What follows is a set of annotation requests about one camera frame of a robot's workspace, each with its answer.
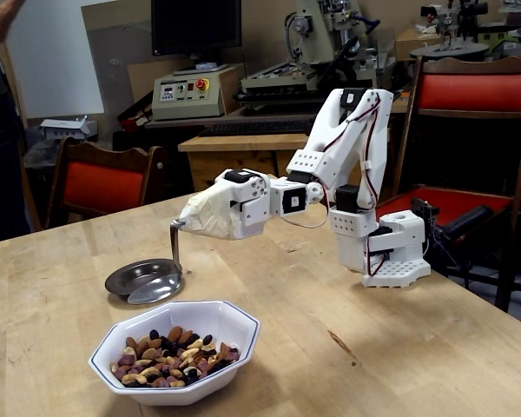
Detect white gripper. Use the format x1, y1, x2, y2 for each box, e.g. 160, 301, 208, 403
176, 168, 273, 240

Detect bent metal spoon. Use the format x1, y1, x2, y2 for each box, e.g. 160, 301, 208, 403
127, 219, 188, 305

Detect person's left forearm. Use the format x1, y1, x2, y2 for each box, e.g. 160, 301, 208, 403
0, 0, 26, 43

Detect black keyboard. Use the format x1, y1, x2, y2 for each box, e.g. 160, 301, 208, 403
198, 120, 316, 138

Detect small black plate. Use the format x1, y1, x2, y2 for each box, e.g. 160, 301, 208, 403
104, 259, 183, 301

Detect dark wood red-cushion chair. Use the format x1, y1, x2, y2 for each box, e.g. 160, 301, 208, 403
45, 136, 168, 230

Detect beige control box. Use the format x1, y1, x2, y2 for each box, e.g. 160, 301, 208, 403
150, 64, 240, 122

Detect red black toolbox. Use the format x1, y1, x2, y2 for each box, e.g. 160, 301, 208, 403
116, 103, 153, 131

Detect mixed nuts and raisins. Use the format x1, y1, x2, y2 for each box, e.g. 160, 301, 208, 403
109, 325, 242, 389

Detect beige milling machine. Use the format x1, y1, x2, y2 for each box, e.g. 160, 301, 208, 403
236, 0, 399, 115

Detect small white device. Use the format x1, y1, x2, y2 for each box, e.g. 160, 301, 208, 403
40, 116, 99, 142

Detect white octagonal bowl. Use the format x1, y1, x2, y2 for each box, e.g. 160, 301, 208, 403
88, 299, 261, 407

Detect black computer monitor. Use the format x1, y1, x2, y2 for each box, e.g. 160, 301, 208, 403
150, 0, 243, 75

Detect brown board panel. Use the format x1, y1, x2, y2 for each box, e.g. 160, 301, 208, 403
81, 0, 153, 144

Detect person in dark clothing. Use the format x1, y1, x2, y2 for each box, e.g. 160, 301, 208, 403
0, 38, 30, 242

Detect robot controller circuit board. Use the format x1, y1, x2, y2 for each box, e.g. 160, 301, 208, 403
410, 197, 440, 227

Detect white board panel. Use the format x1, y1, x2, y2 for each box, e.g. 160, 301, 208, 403
0, 0, 105, 119

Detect black cylinder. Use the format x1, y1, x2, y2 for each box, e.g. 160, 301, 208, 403
442, 204, 494, 240

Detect cardboard box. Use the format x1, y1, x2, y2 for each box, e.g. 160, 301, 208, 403
393, 28, 444, 62

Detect folding wood red-cushion chair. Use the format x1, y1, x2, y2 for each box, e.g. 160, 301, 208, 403
392, 55, 521, 312

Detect round black turntable machine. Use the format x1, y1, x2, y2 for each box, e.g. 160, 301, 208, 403
410, 0, 491, 61

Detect green box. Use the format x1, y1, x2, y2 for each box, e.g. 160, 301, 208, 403
477, 23, 521, 50

